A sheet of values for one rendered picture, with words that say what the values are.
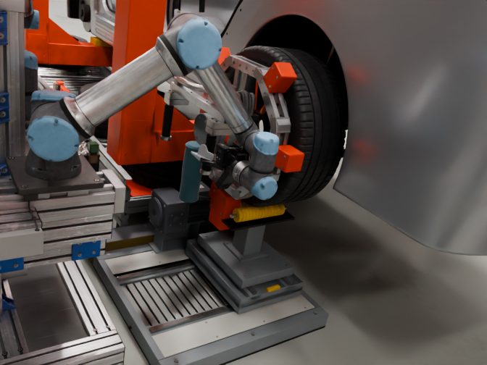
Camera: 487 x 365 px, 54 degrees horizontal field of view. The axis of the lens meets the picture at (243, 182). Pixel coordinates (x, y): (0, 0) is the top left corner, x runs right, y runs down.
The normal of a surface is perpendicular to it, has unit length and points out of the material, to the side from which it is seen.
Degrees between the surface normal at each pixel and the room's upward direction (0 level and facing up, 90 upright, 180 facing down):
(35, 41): 90
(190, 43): 85
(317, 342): 0
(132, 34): 90
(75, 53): 90
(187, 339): 0
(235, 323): 0
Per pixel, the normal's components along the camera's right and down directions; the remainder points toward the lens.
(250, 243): 0.55, 0.43
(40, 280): 0.18, -0.90
